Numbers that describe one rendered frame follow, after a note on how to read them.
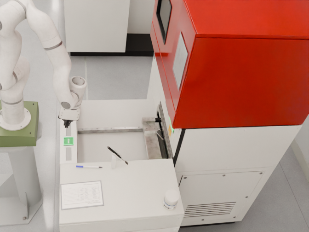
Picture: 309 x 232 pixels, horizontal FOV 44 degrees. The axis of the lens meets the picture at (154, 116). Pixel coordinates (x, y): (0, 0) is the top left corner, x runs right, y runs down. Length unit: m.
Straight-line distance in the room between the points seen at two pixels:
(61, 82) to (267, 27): 0.94
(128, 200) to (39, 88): 2.16
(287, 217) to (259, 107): 1.56
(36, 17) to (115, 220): 1.01
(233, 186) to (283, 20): 1.21
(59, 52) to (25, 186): 1.33
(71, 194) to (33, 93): 2.00
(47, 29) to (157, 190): 0.97
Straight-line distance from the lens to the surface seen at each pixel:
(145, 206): 1.98
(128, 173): 2.07
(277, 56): 1.78
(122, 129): 2.41
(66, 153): 2.15
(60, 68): 1.80
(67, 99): 1.80
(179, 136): 2.01
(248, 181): 2.59
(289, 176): 3.64
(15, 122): 2.33
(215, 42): 1.61
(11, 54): 1.96
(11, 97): 2.18
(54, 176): 3.22
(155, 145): 2.31
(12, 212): 3.08
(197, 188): 2.51
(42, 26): 1.73
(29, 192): 2.92
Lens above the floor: 2.69
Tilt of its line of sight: 47 degrees down
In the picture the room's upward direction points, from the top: 11 degrees clockwise
